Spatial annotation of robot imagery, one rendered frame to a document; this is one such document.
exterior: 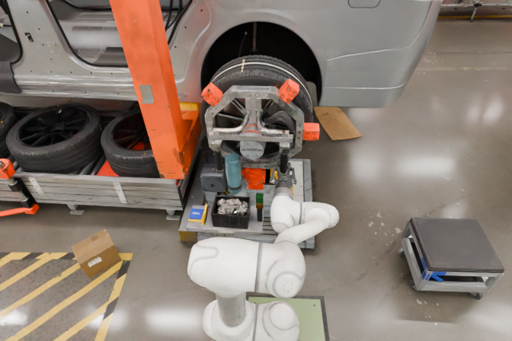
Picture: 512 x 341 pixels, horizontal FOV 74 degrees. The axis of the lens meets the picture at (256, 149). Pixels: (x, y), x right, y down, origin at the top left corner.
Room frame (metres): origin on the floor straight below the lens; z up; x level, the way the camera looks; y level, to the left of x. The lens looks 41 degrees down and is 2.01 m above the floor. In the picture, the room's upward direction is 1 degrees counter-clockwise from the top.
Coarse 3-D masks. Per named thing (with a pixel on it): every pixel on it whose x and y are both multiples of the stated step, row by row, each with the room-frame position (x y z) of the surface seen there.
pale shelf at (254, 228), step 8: (192, 208) 1.30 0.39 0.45; (200, 208) 1.30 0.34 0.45; (208, 208) 1.30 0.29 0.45; (208, 216) 1.24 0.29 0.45; (256, 216) 1.23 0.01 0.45; (192, 224) 1.19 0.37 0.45; (200, 224) 1.18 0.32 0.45; (208, 224) 1.18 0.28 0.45; (248, 224) 1.18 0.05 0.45; (256, 224) 1.17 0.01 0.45; (216, 232) 1.14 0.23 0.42; (224, 232) 1.14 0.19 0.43; (232, 232) 1.13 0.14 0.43; (240, 232) 1.13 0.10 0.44; (248, 232) 1.12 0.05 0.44; (256, 232) 1.12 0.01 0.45
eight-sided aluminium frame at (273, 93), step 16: (224, 96) 1.53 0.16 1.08; (240, 96) 1.50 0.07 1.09; (256, 96) 1.49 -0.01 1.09; (272, 96) 1.48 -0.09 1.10; (208, 112) 1.52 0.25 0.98; (288, 112) 1.48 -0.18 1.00; (208, 128) 1.52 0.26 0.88; (224, 144) 1.57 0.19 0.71; (240, 160) 1.53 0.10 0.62; (256, 160) 1.54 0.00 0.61; (272, 160) 1.51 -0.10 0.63
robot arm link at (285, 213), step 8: (280, 200) 0.97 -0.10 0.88; (288, 200) 0.97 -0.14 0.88; (272, 208) 0.95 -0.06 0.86; (280, 208) 0.93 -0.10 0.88; (288, 208) 0.93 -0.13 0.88; (296, 208) 0.93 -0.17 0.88; (272, 216) 0.91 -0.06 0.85; (280, 216) 0.89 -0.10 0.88; (288, 216) 0.89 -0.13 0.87; (296, 216) 0.90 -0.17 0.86; (272, 224) 0.88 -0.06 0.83; (280, 224) 0.86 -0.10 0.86; (288, 224) 0.86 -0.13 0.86; (296, 224) 0.89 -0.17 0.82; (280, 232) 0.86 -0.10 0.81
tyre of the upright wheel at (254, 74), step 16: (256, 64) 1.68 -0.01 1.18; (272, 64) 1.70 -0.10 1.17; (288, 64) 1.77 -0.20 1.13; (224, 80) 1.60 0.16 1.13; (240, 80) 1.58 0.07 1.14; (256, 80) 1.58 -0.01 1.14; (272, 80) 1.57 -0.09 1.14; (304, 80) 1.75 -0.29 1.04; (304, 96) 1.57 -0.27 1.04; (304, 112) 1.55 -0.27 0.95; (304, 144) 1.55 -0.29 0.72
